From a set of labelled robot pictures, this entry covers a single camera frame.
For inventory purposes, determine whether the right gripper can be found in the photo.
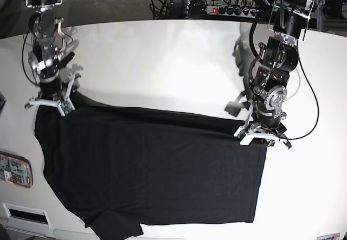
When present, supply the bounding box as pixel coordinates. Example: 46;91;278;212
24;64;83;109

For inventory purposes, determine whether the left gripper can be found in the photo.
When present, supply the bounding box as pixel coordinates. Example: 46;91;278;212
239;107;292;150

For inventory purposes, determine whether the black T-shirt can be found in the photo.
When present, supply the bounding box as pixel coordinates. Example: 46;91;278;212
35;93;267;239

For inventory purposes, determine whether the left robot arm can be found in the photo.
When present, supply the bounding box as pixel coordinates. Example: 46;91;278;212
234;0;315;148

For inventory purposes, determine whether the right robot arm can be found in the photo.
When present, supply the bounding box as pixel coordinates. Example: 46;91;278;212
25;0;80;116

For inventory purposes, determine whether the orange clear parts case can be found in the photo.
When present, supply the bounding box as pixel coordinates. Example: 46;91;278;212
1;151;33;189

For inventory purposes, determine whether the red white box corner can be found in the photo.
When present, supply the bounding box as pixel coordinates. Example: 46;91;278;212
317;233;340;240

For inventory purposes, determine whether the white power strip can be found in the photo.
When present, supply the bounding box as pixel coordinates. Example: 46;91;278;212
205;5;259;18

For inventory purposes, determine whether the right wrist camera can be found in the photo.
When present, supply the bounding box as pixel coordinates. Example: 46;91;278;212
57;101;75;117

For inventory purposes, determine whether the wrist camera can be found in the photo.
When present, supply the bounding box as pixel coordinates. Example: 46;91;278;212
234;126;245;140
57;101;75;117

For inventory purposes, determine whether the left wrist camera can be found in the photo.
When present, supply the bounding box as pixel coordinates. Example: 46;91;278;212
234;126;245;140

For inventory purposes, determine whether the white table cable grommet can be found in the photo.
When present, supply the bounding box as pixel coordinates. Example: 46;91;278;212
1;202;52;228

